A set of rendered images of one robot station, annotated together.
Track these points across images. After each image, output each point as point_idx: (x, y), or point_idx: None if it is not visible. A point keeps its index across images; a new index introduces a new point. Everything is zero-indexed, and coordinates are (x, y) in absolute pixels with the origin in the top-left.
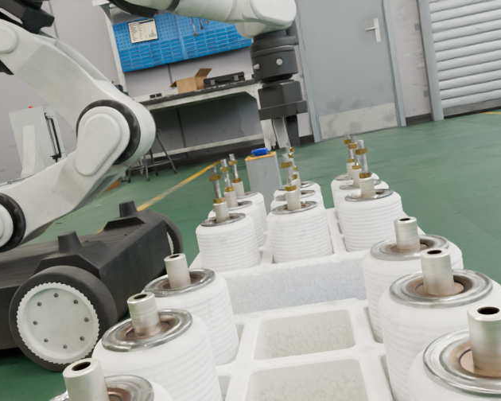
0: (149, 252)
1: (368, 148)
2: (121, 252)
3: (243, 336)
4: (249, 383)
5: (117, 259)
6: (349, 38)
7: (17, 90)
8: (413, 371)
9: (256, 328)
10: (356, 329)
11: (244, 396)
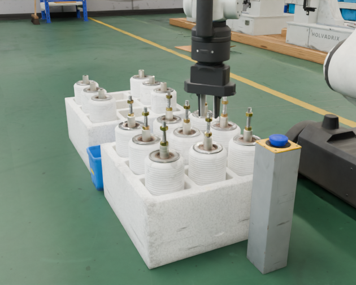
0: None
1: None
2: (324, 149)
3: (151, 111)
4: (139, 106)
5: (317, 148)
6: None
7: None
8: (96, 82)
9: (150, 112)
10: (119, 113)
11: (137, 103)
